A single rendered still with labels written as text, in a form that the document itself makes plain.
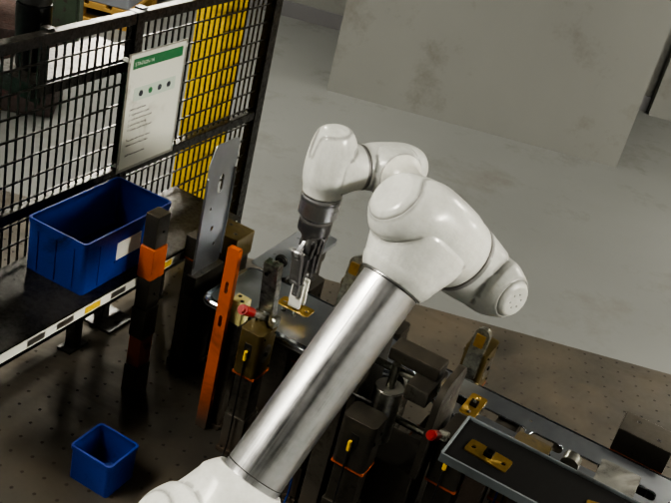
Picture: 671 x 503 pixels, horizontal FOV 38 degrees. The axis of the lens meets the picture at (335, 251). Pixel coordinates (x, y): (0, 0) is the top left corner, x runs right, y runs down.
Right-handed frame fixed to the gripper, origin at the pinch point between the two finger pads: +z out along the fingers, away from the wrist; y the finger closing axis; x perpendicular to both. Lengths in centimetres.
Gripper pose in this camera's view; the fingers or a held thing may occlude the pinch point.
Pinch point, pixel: (299, 291)
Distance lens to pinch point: 227.4
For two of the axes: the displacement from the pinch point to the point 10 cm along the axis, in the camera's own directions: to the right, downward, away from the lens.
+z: -2.1, 8.5, 4.8
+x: -8.5, -4.0, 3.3
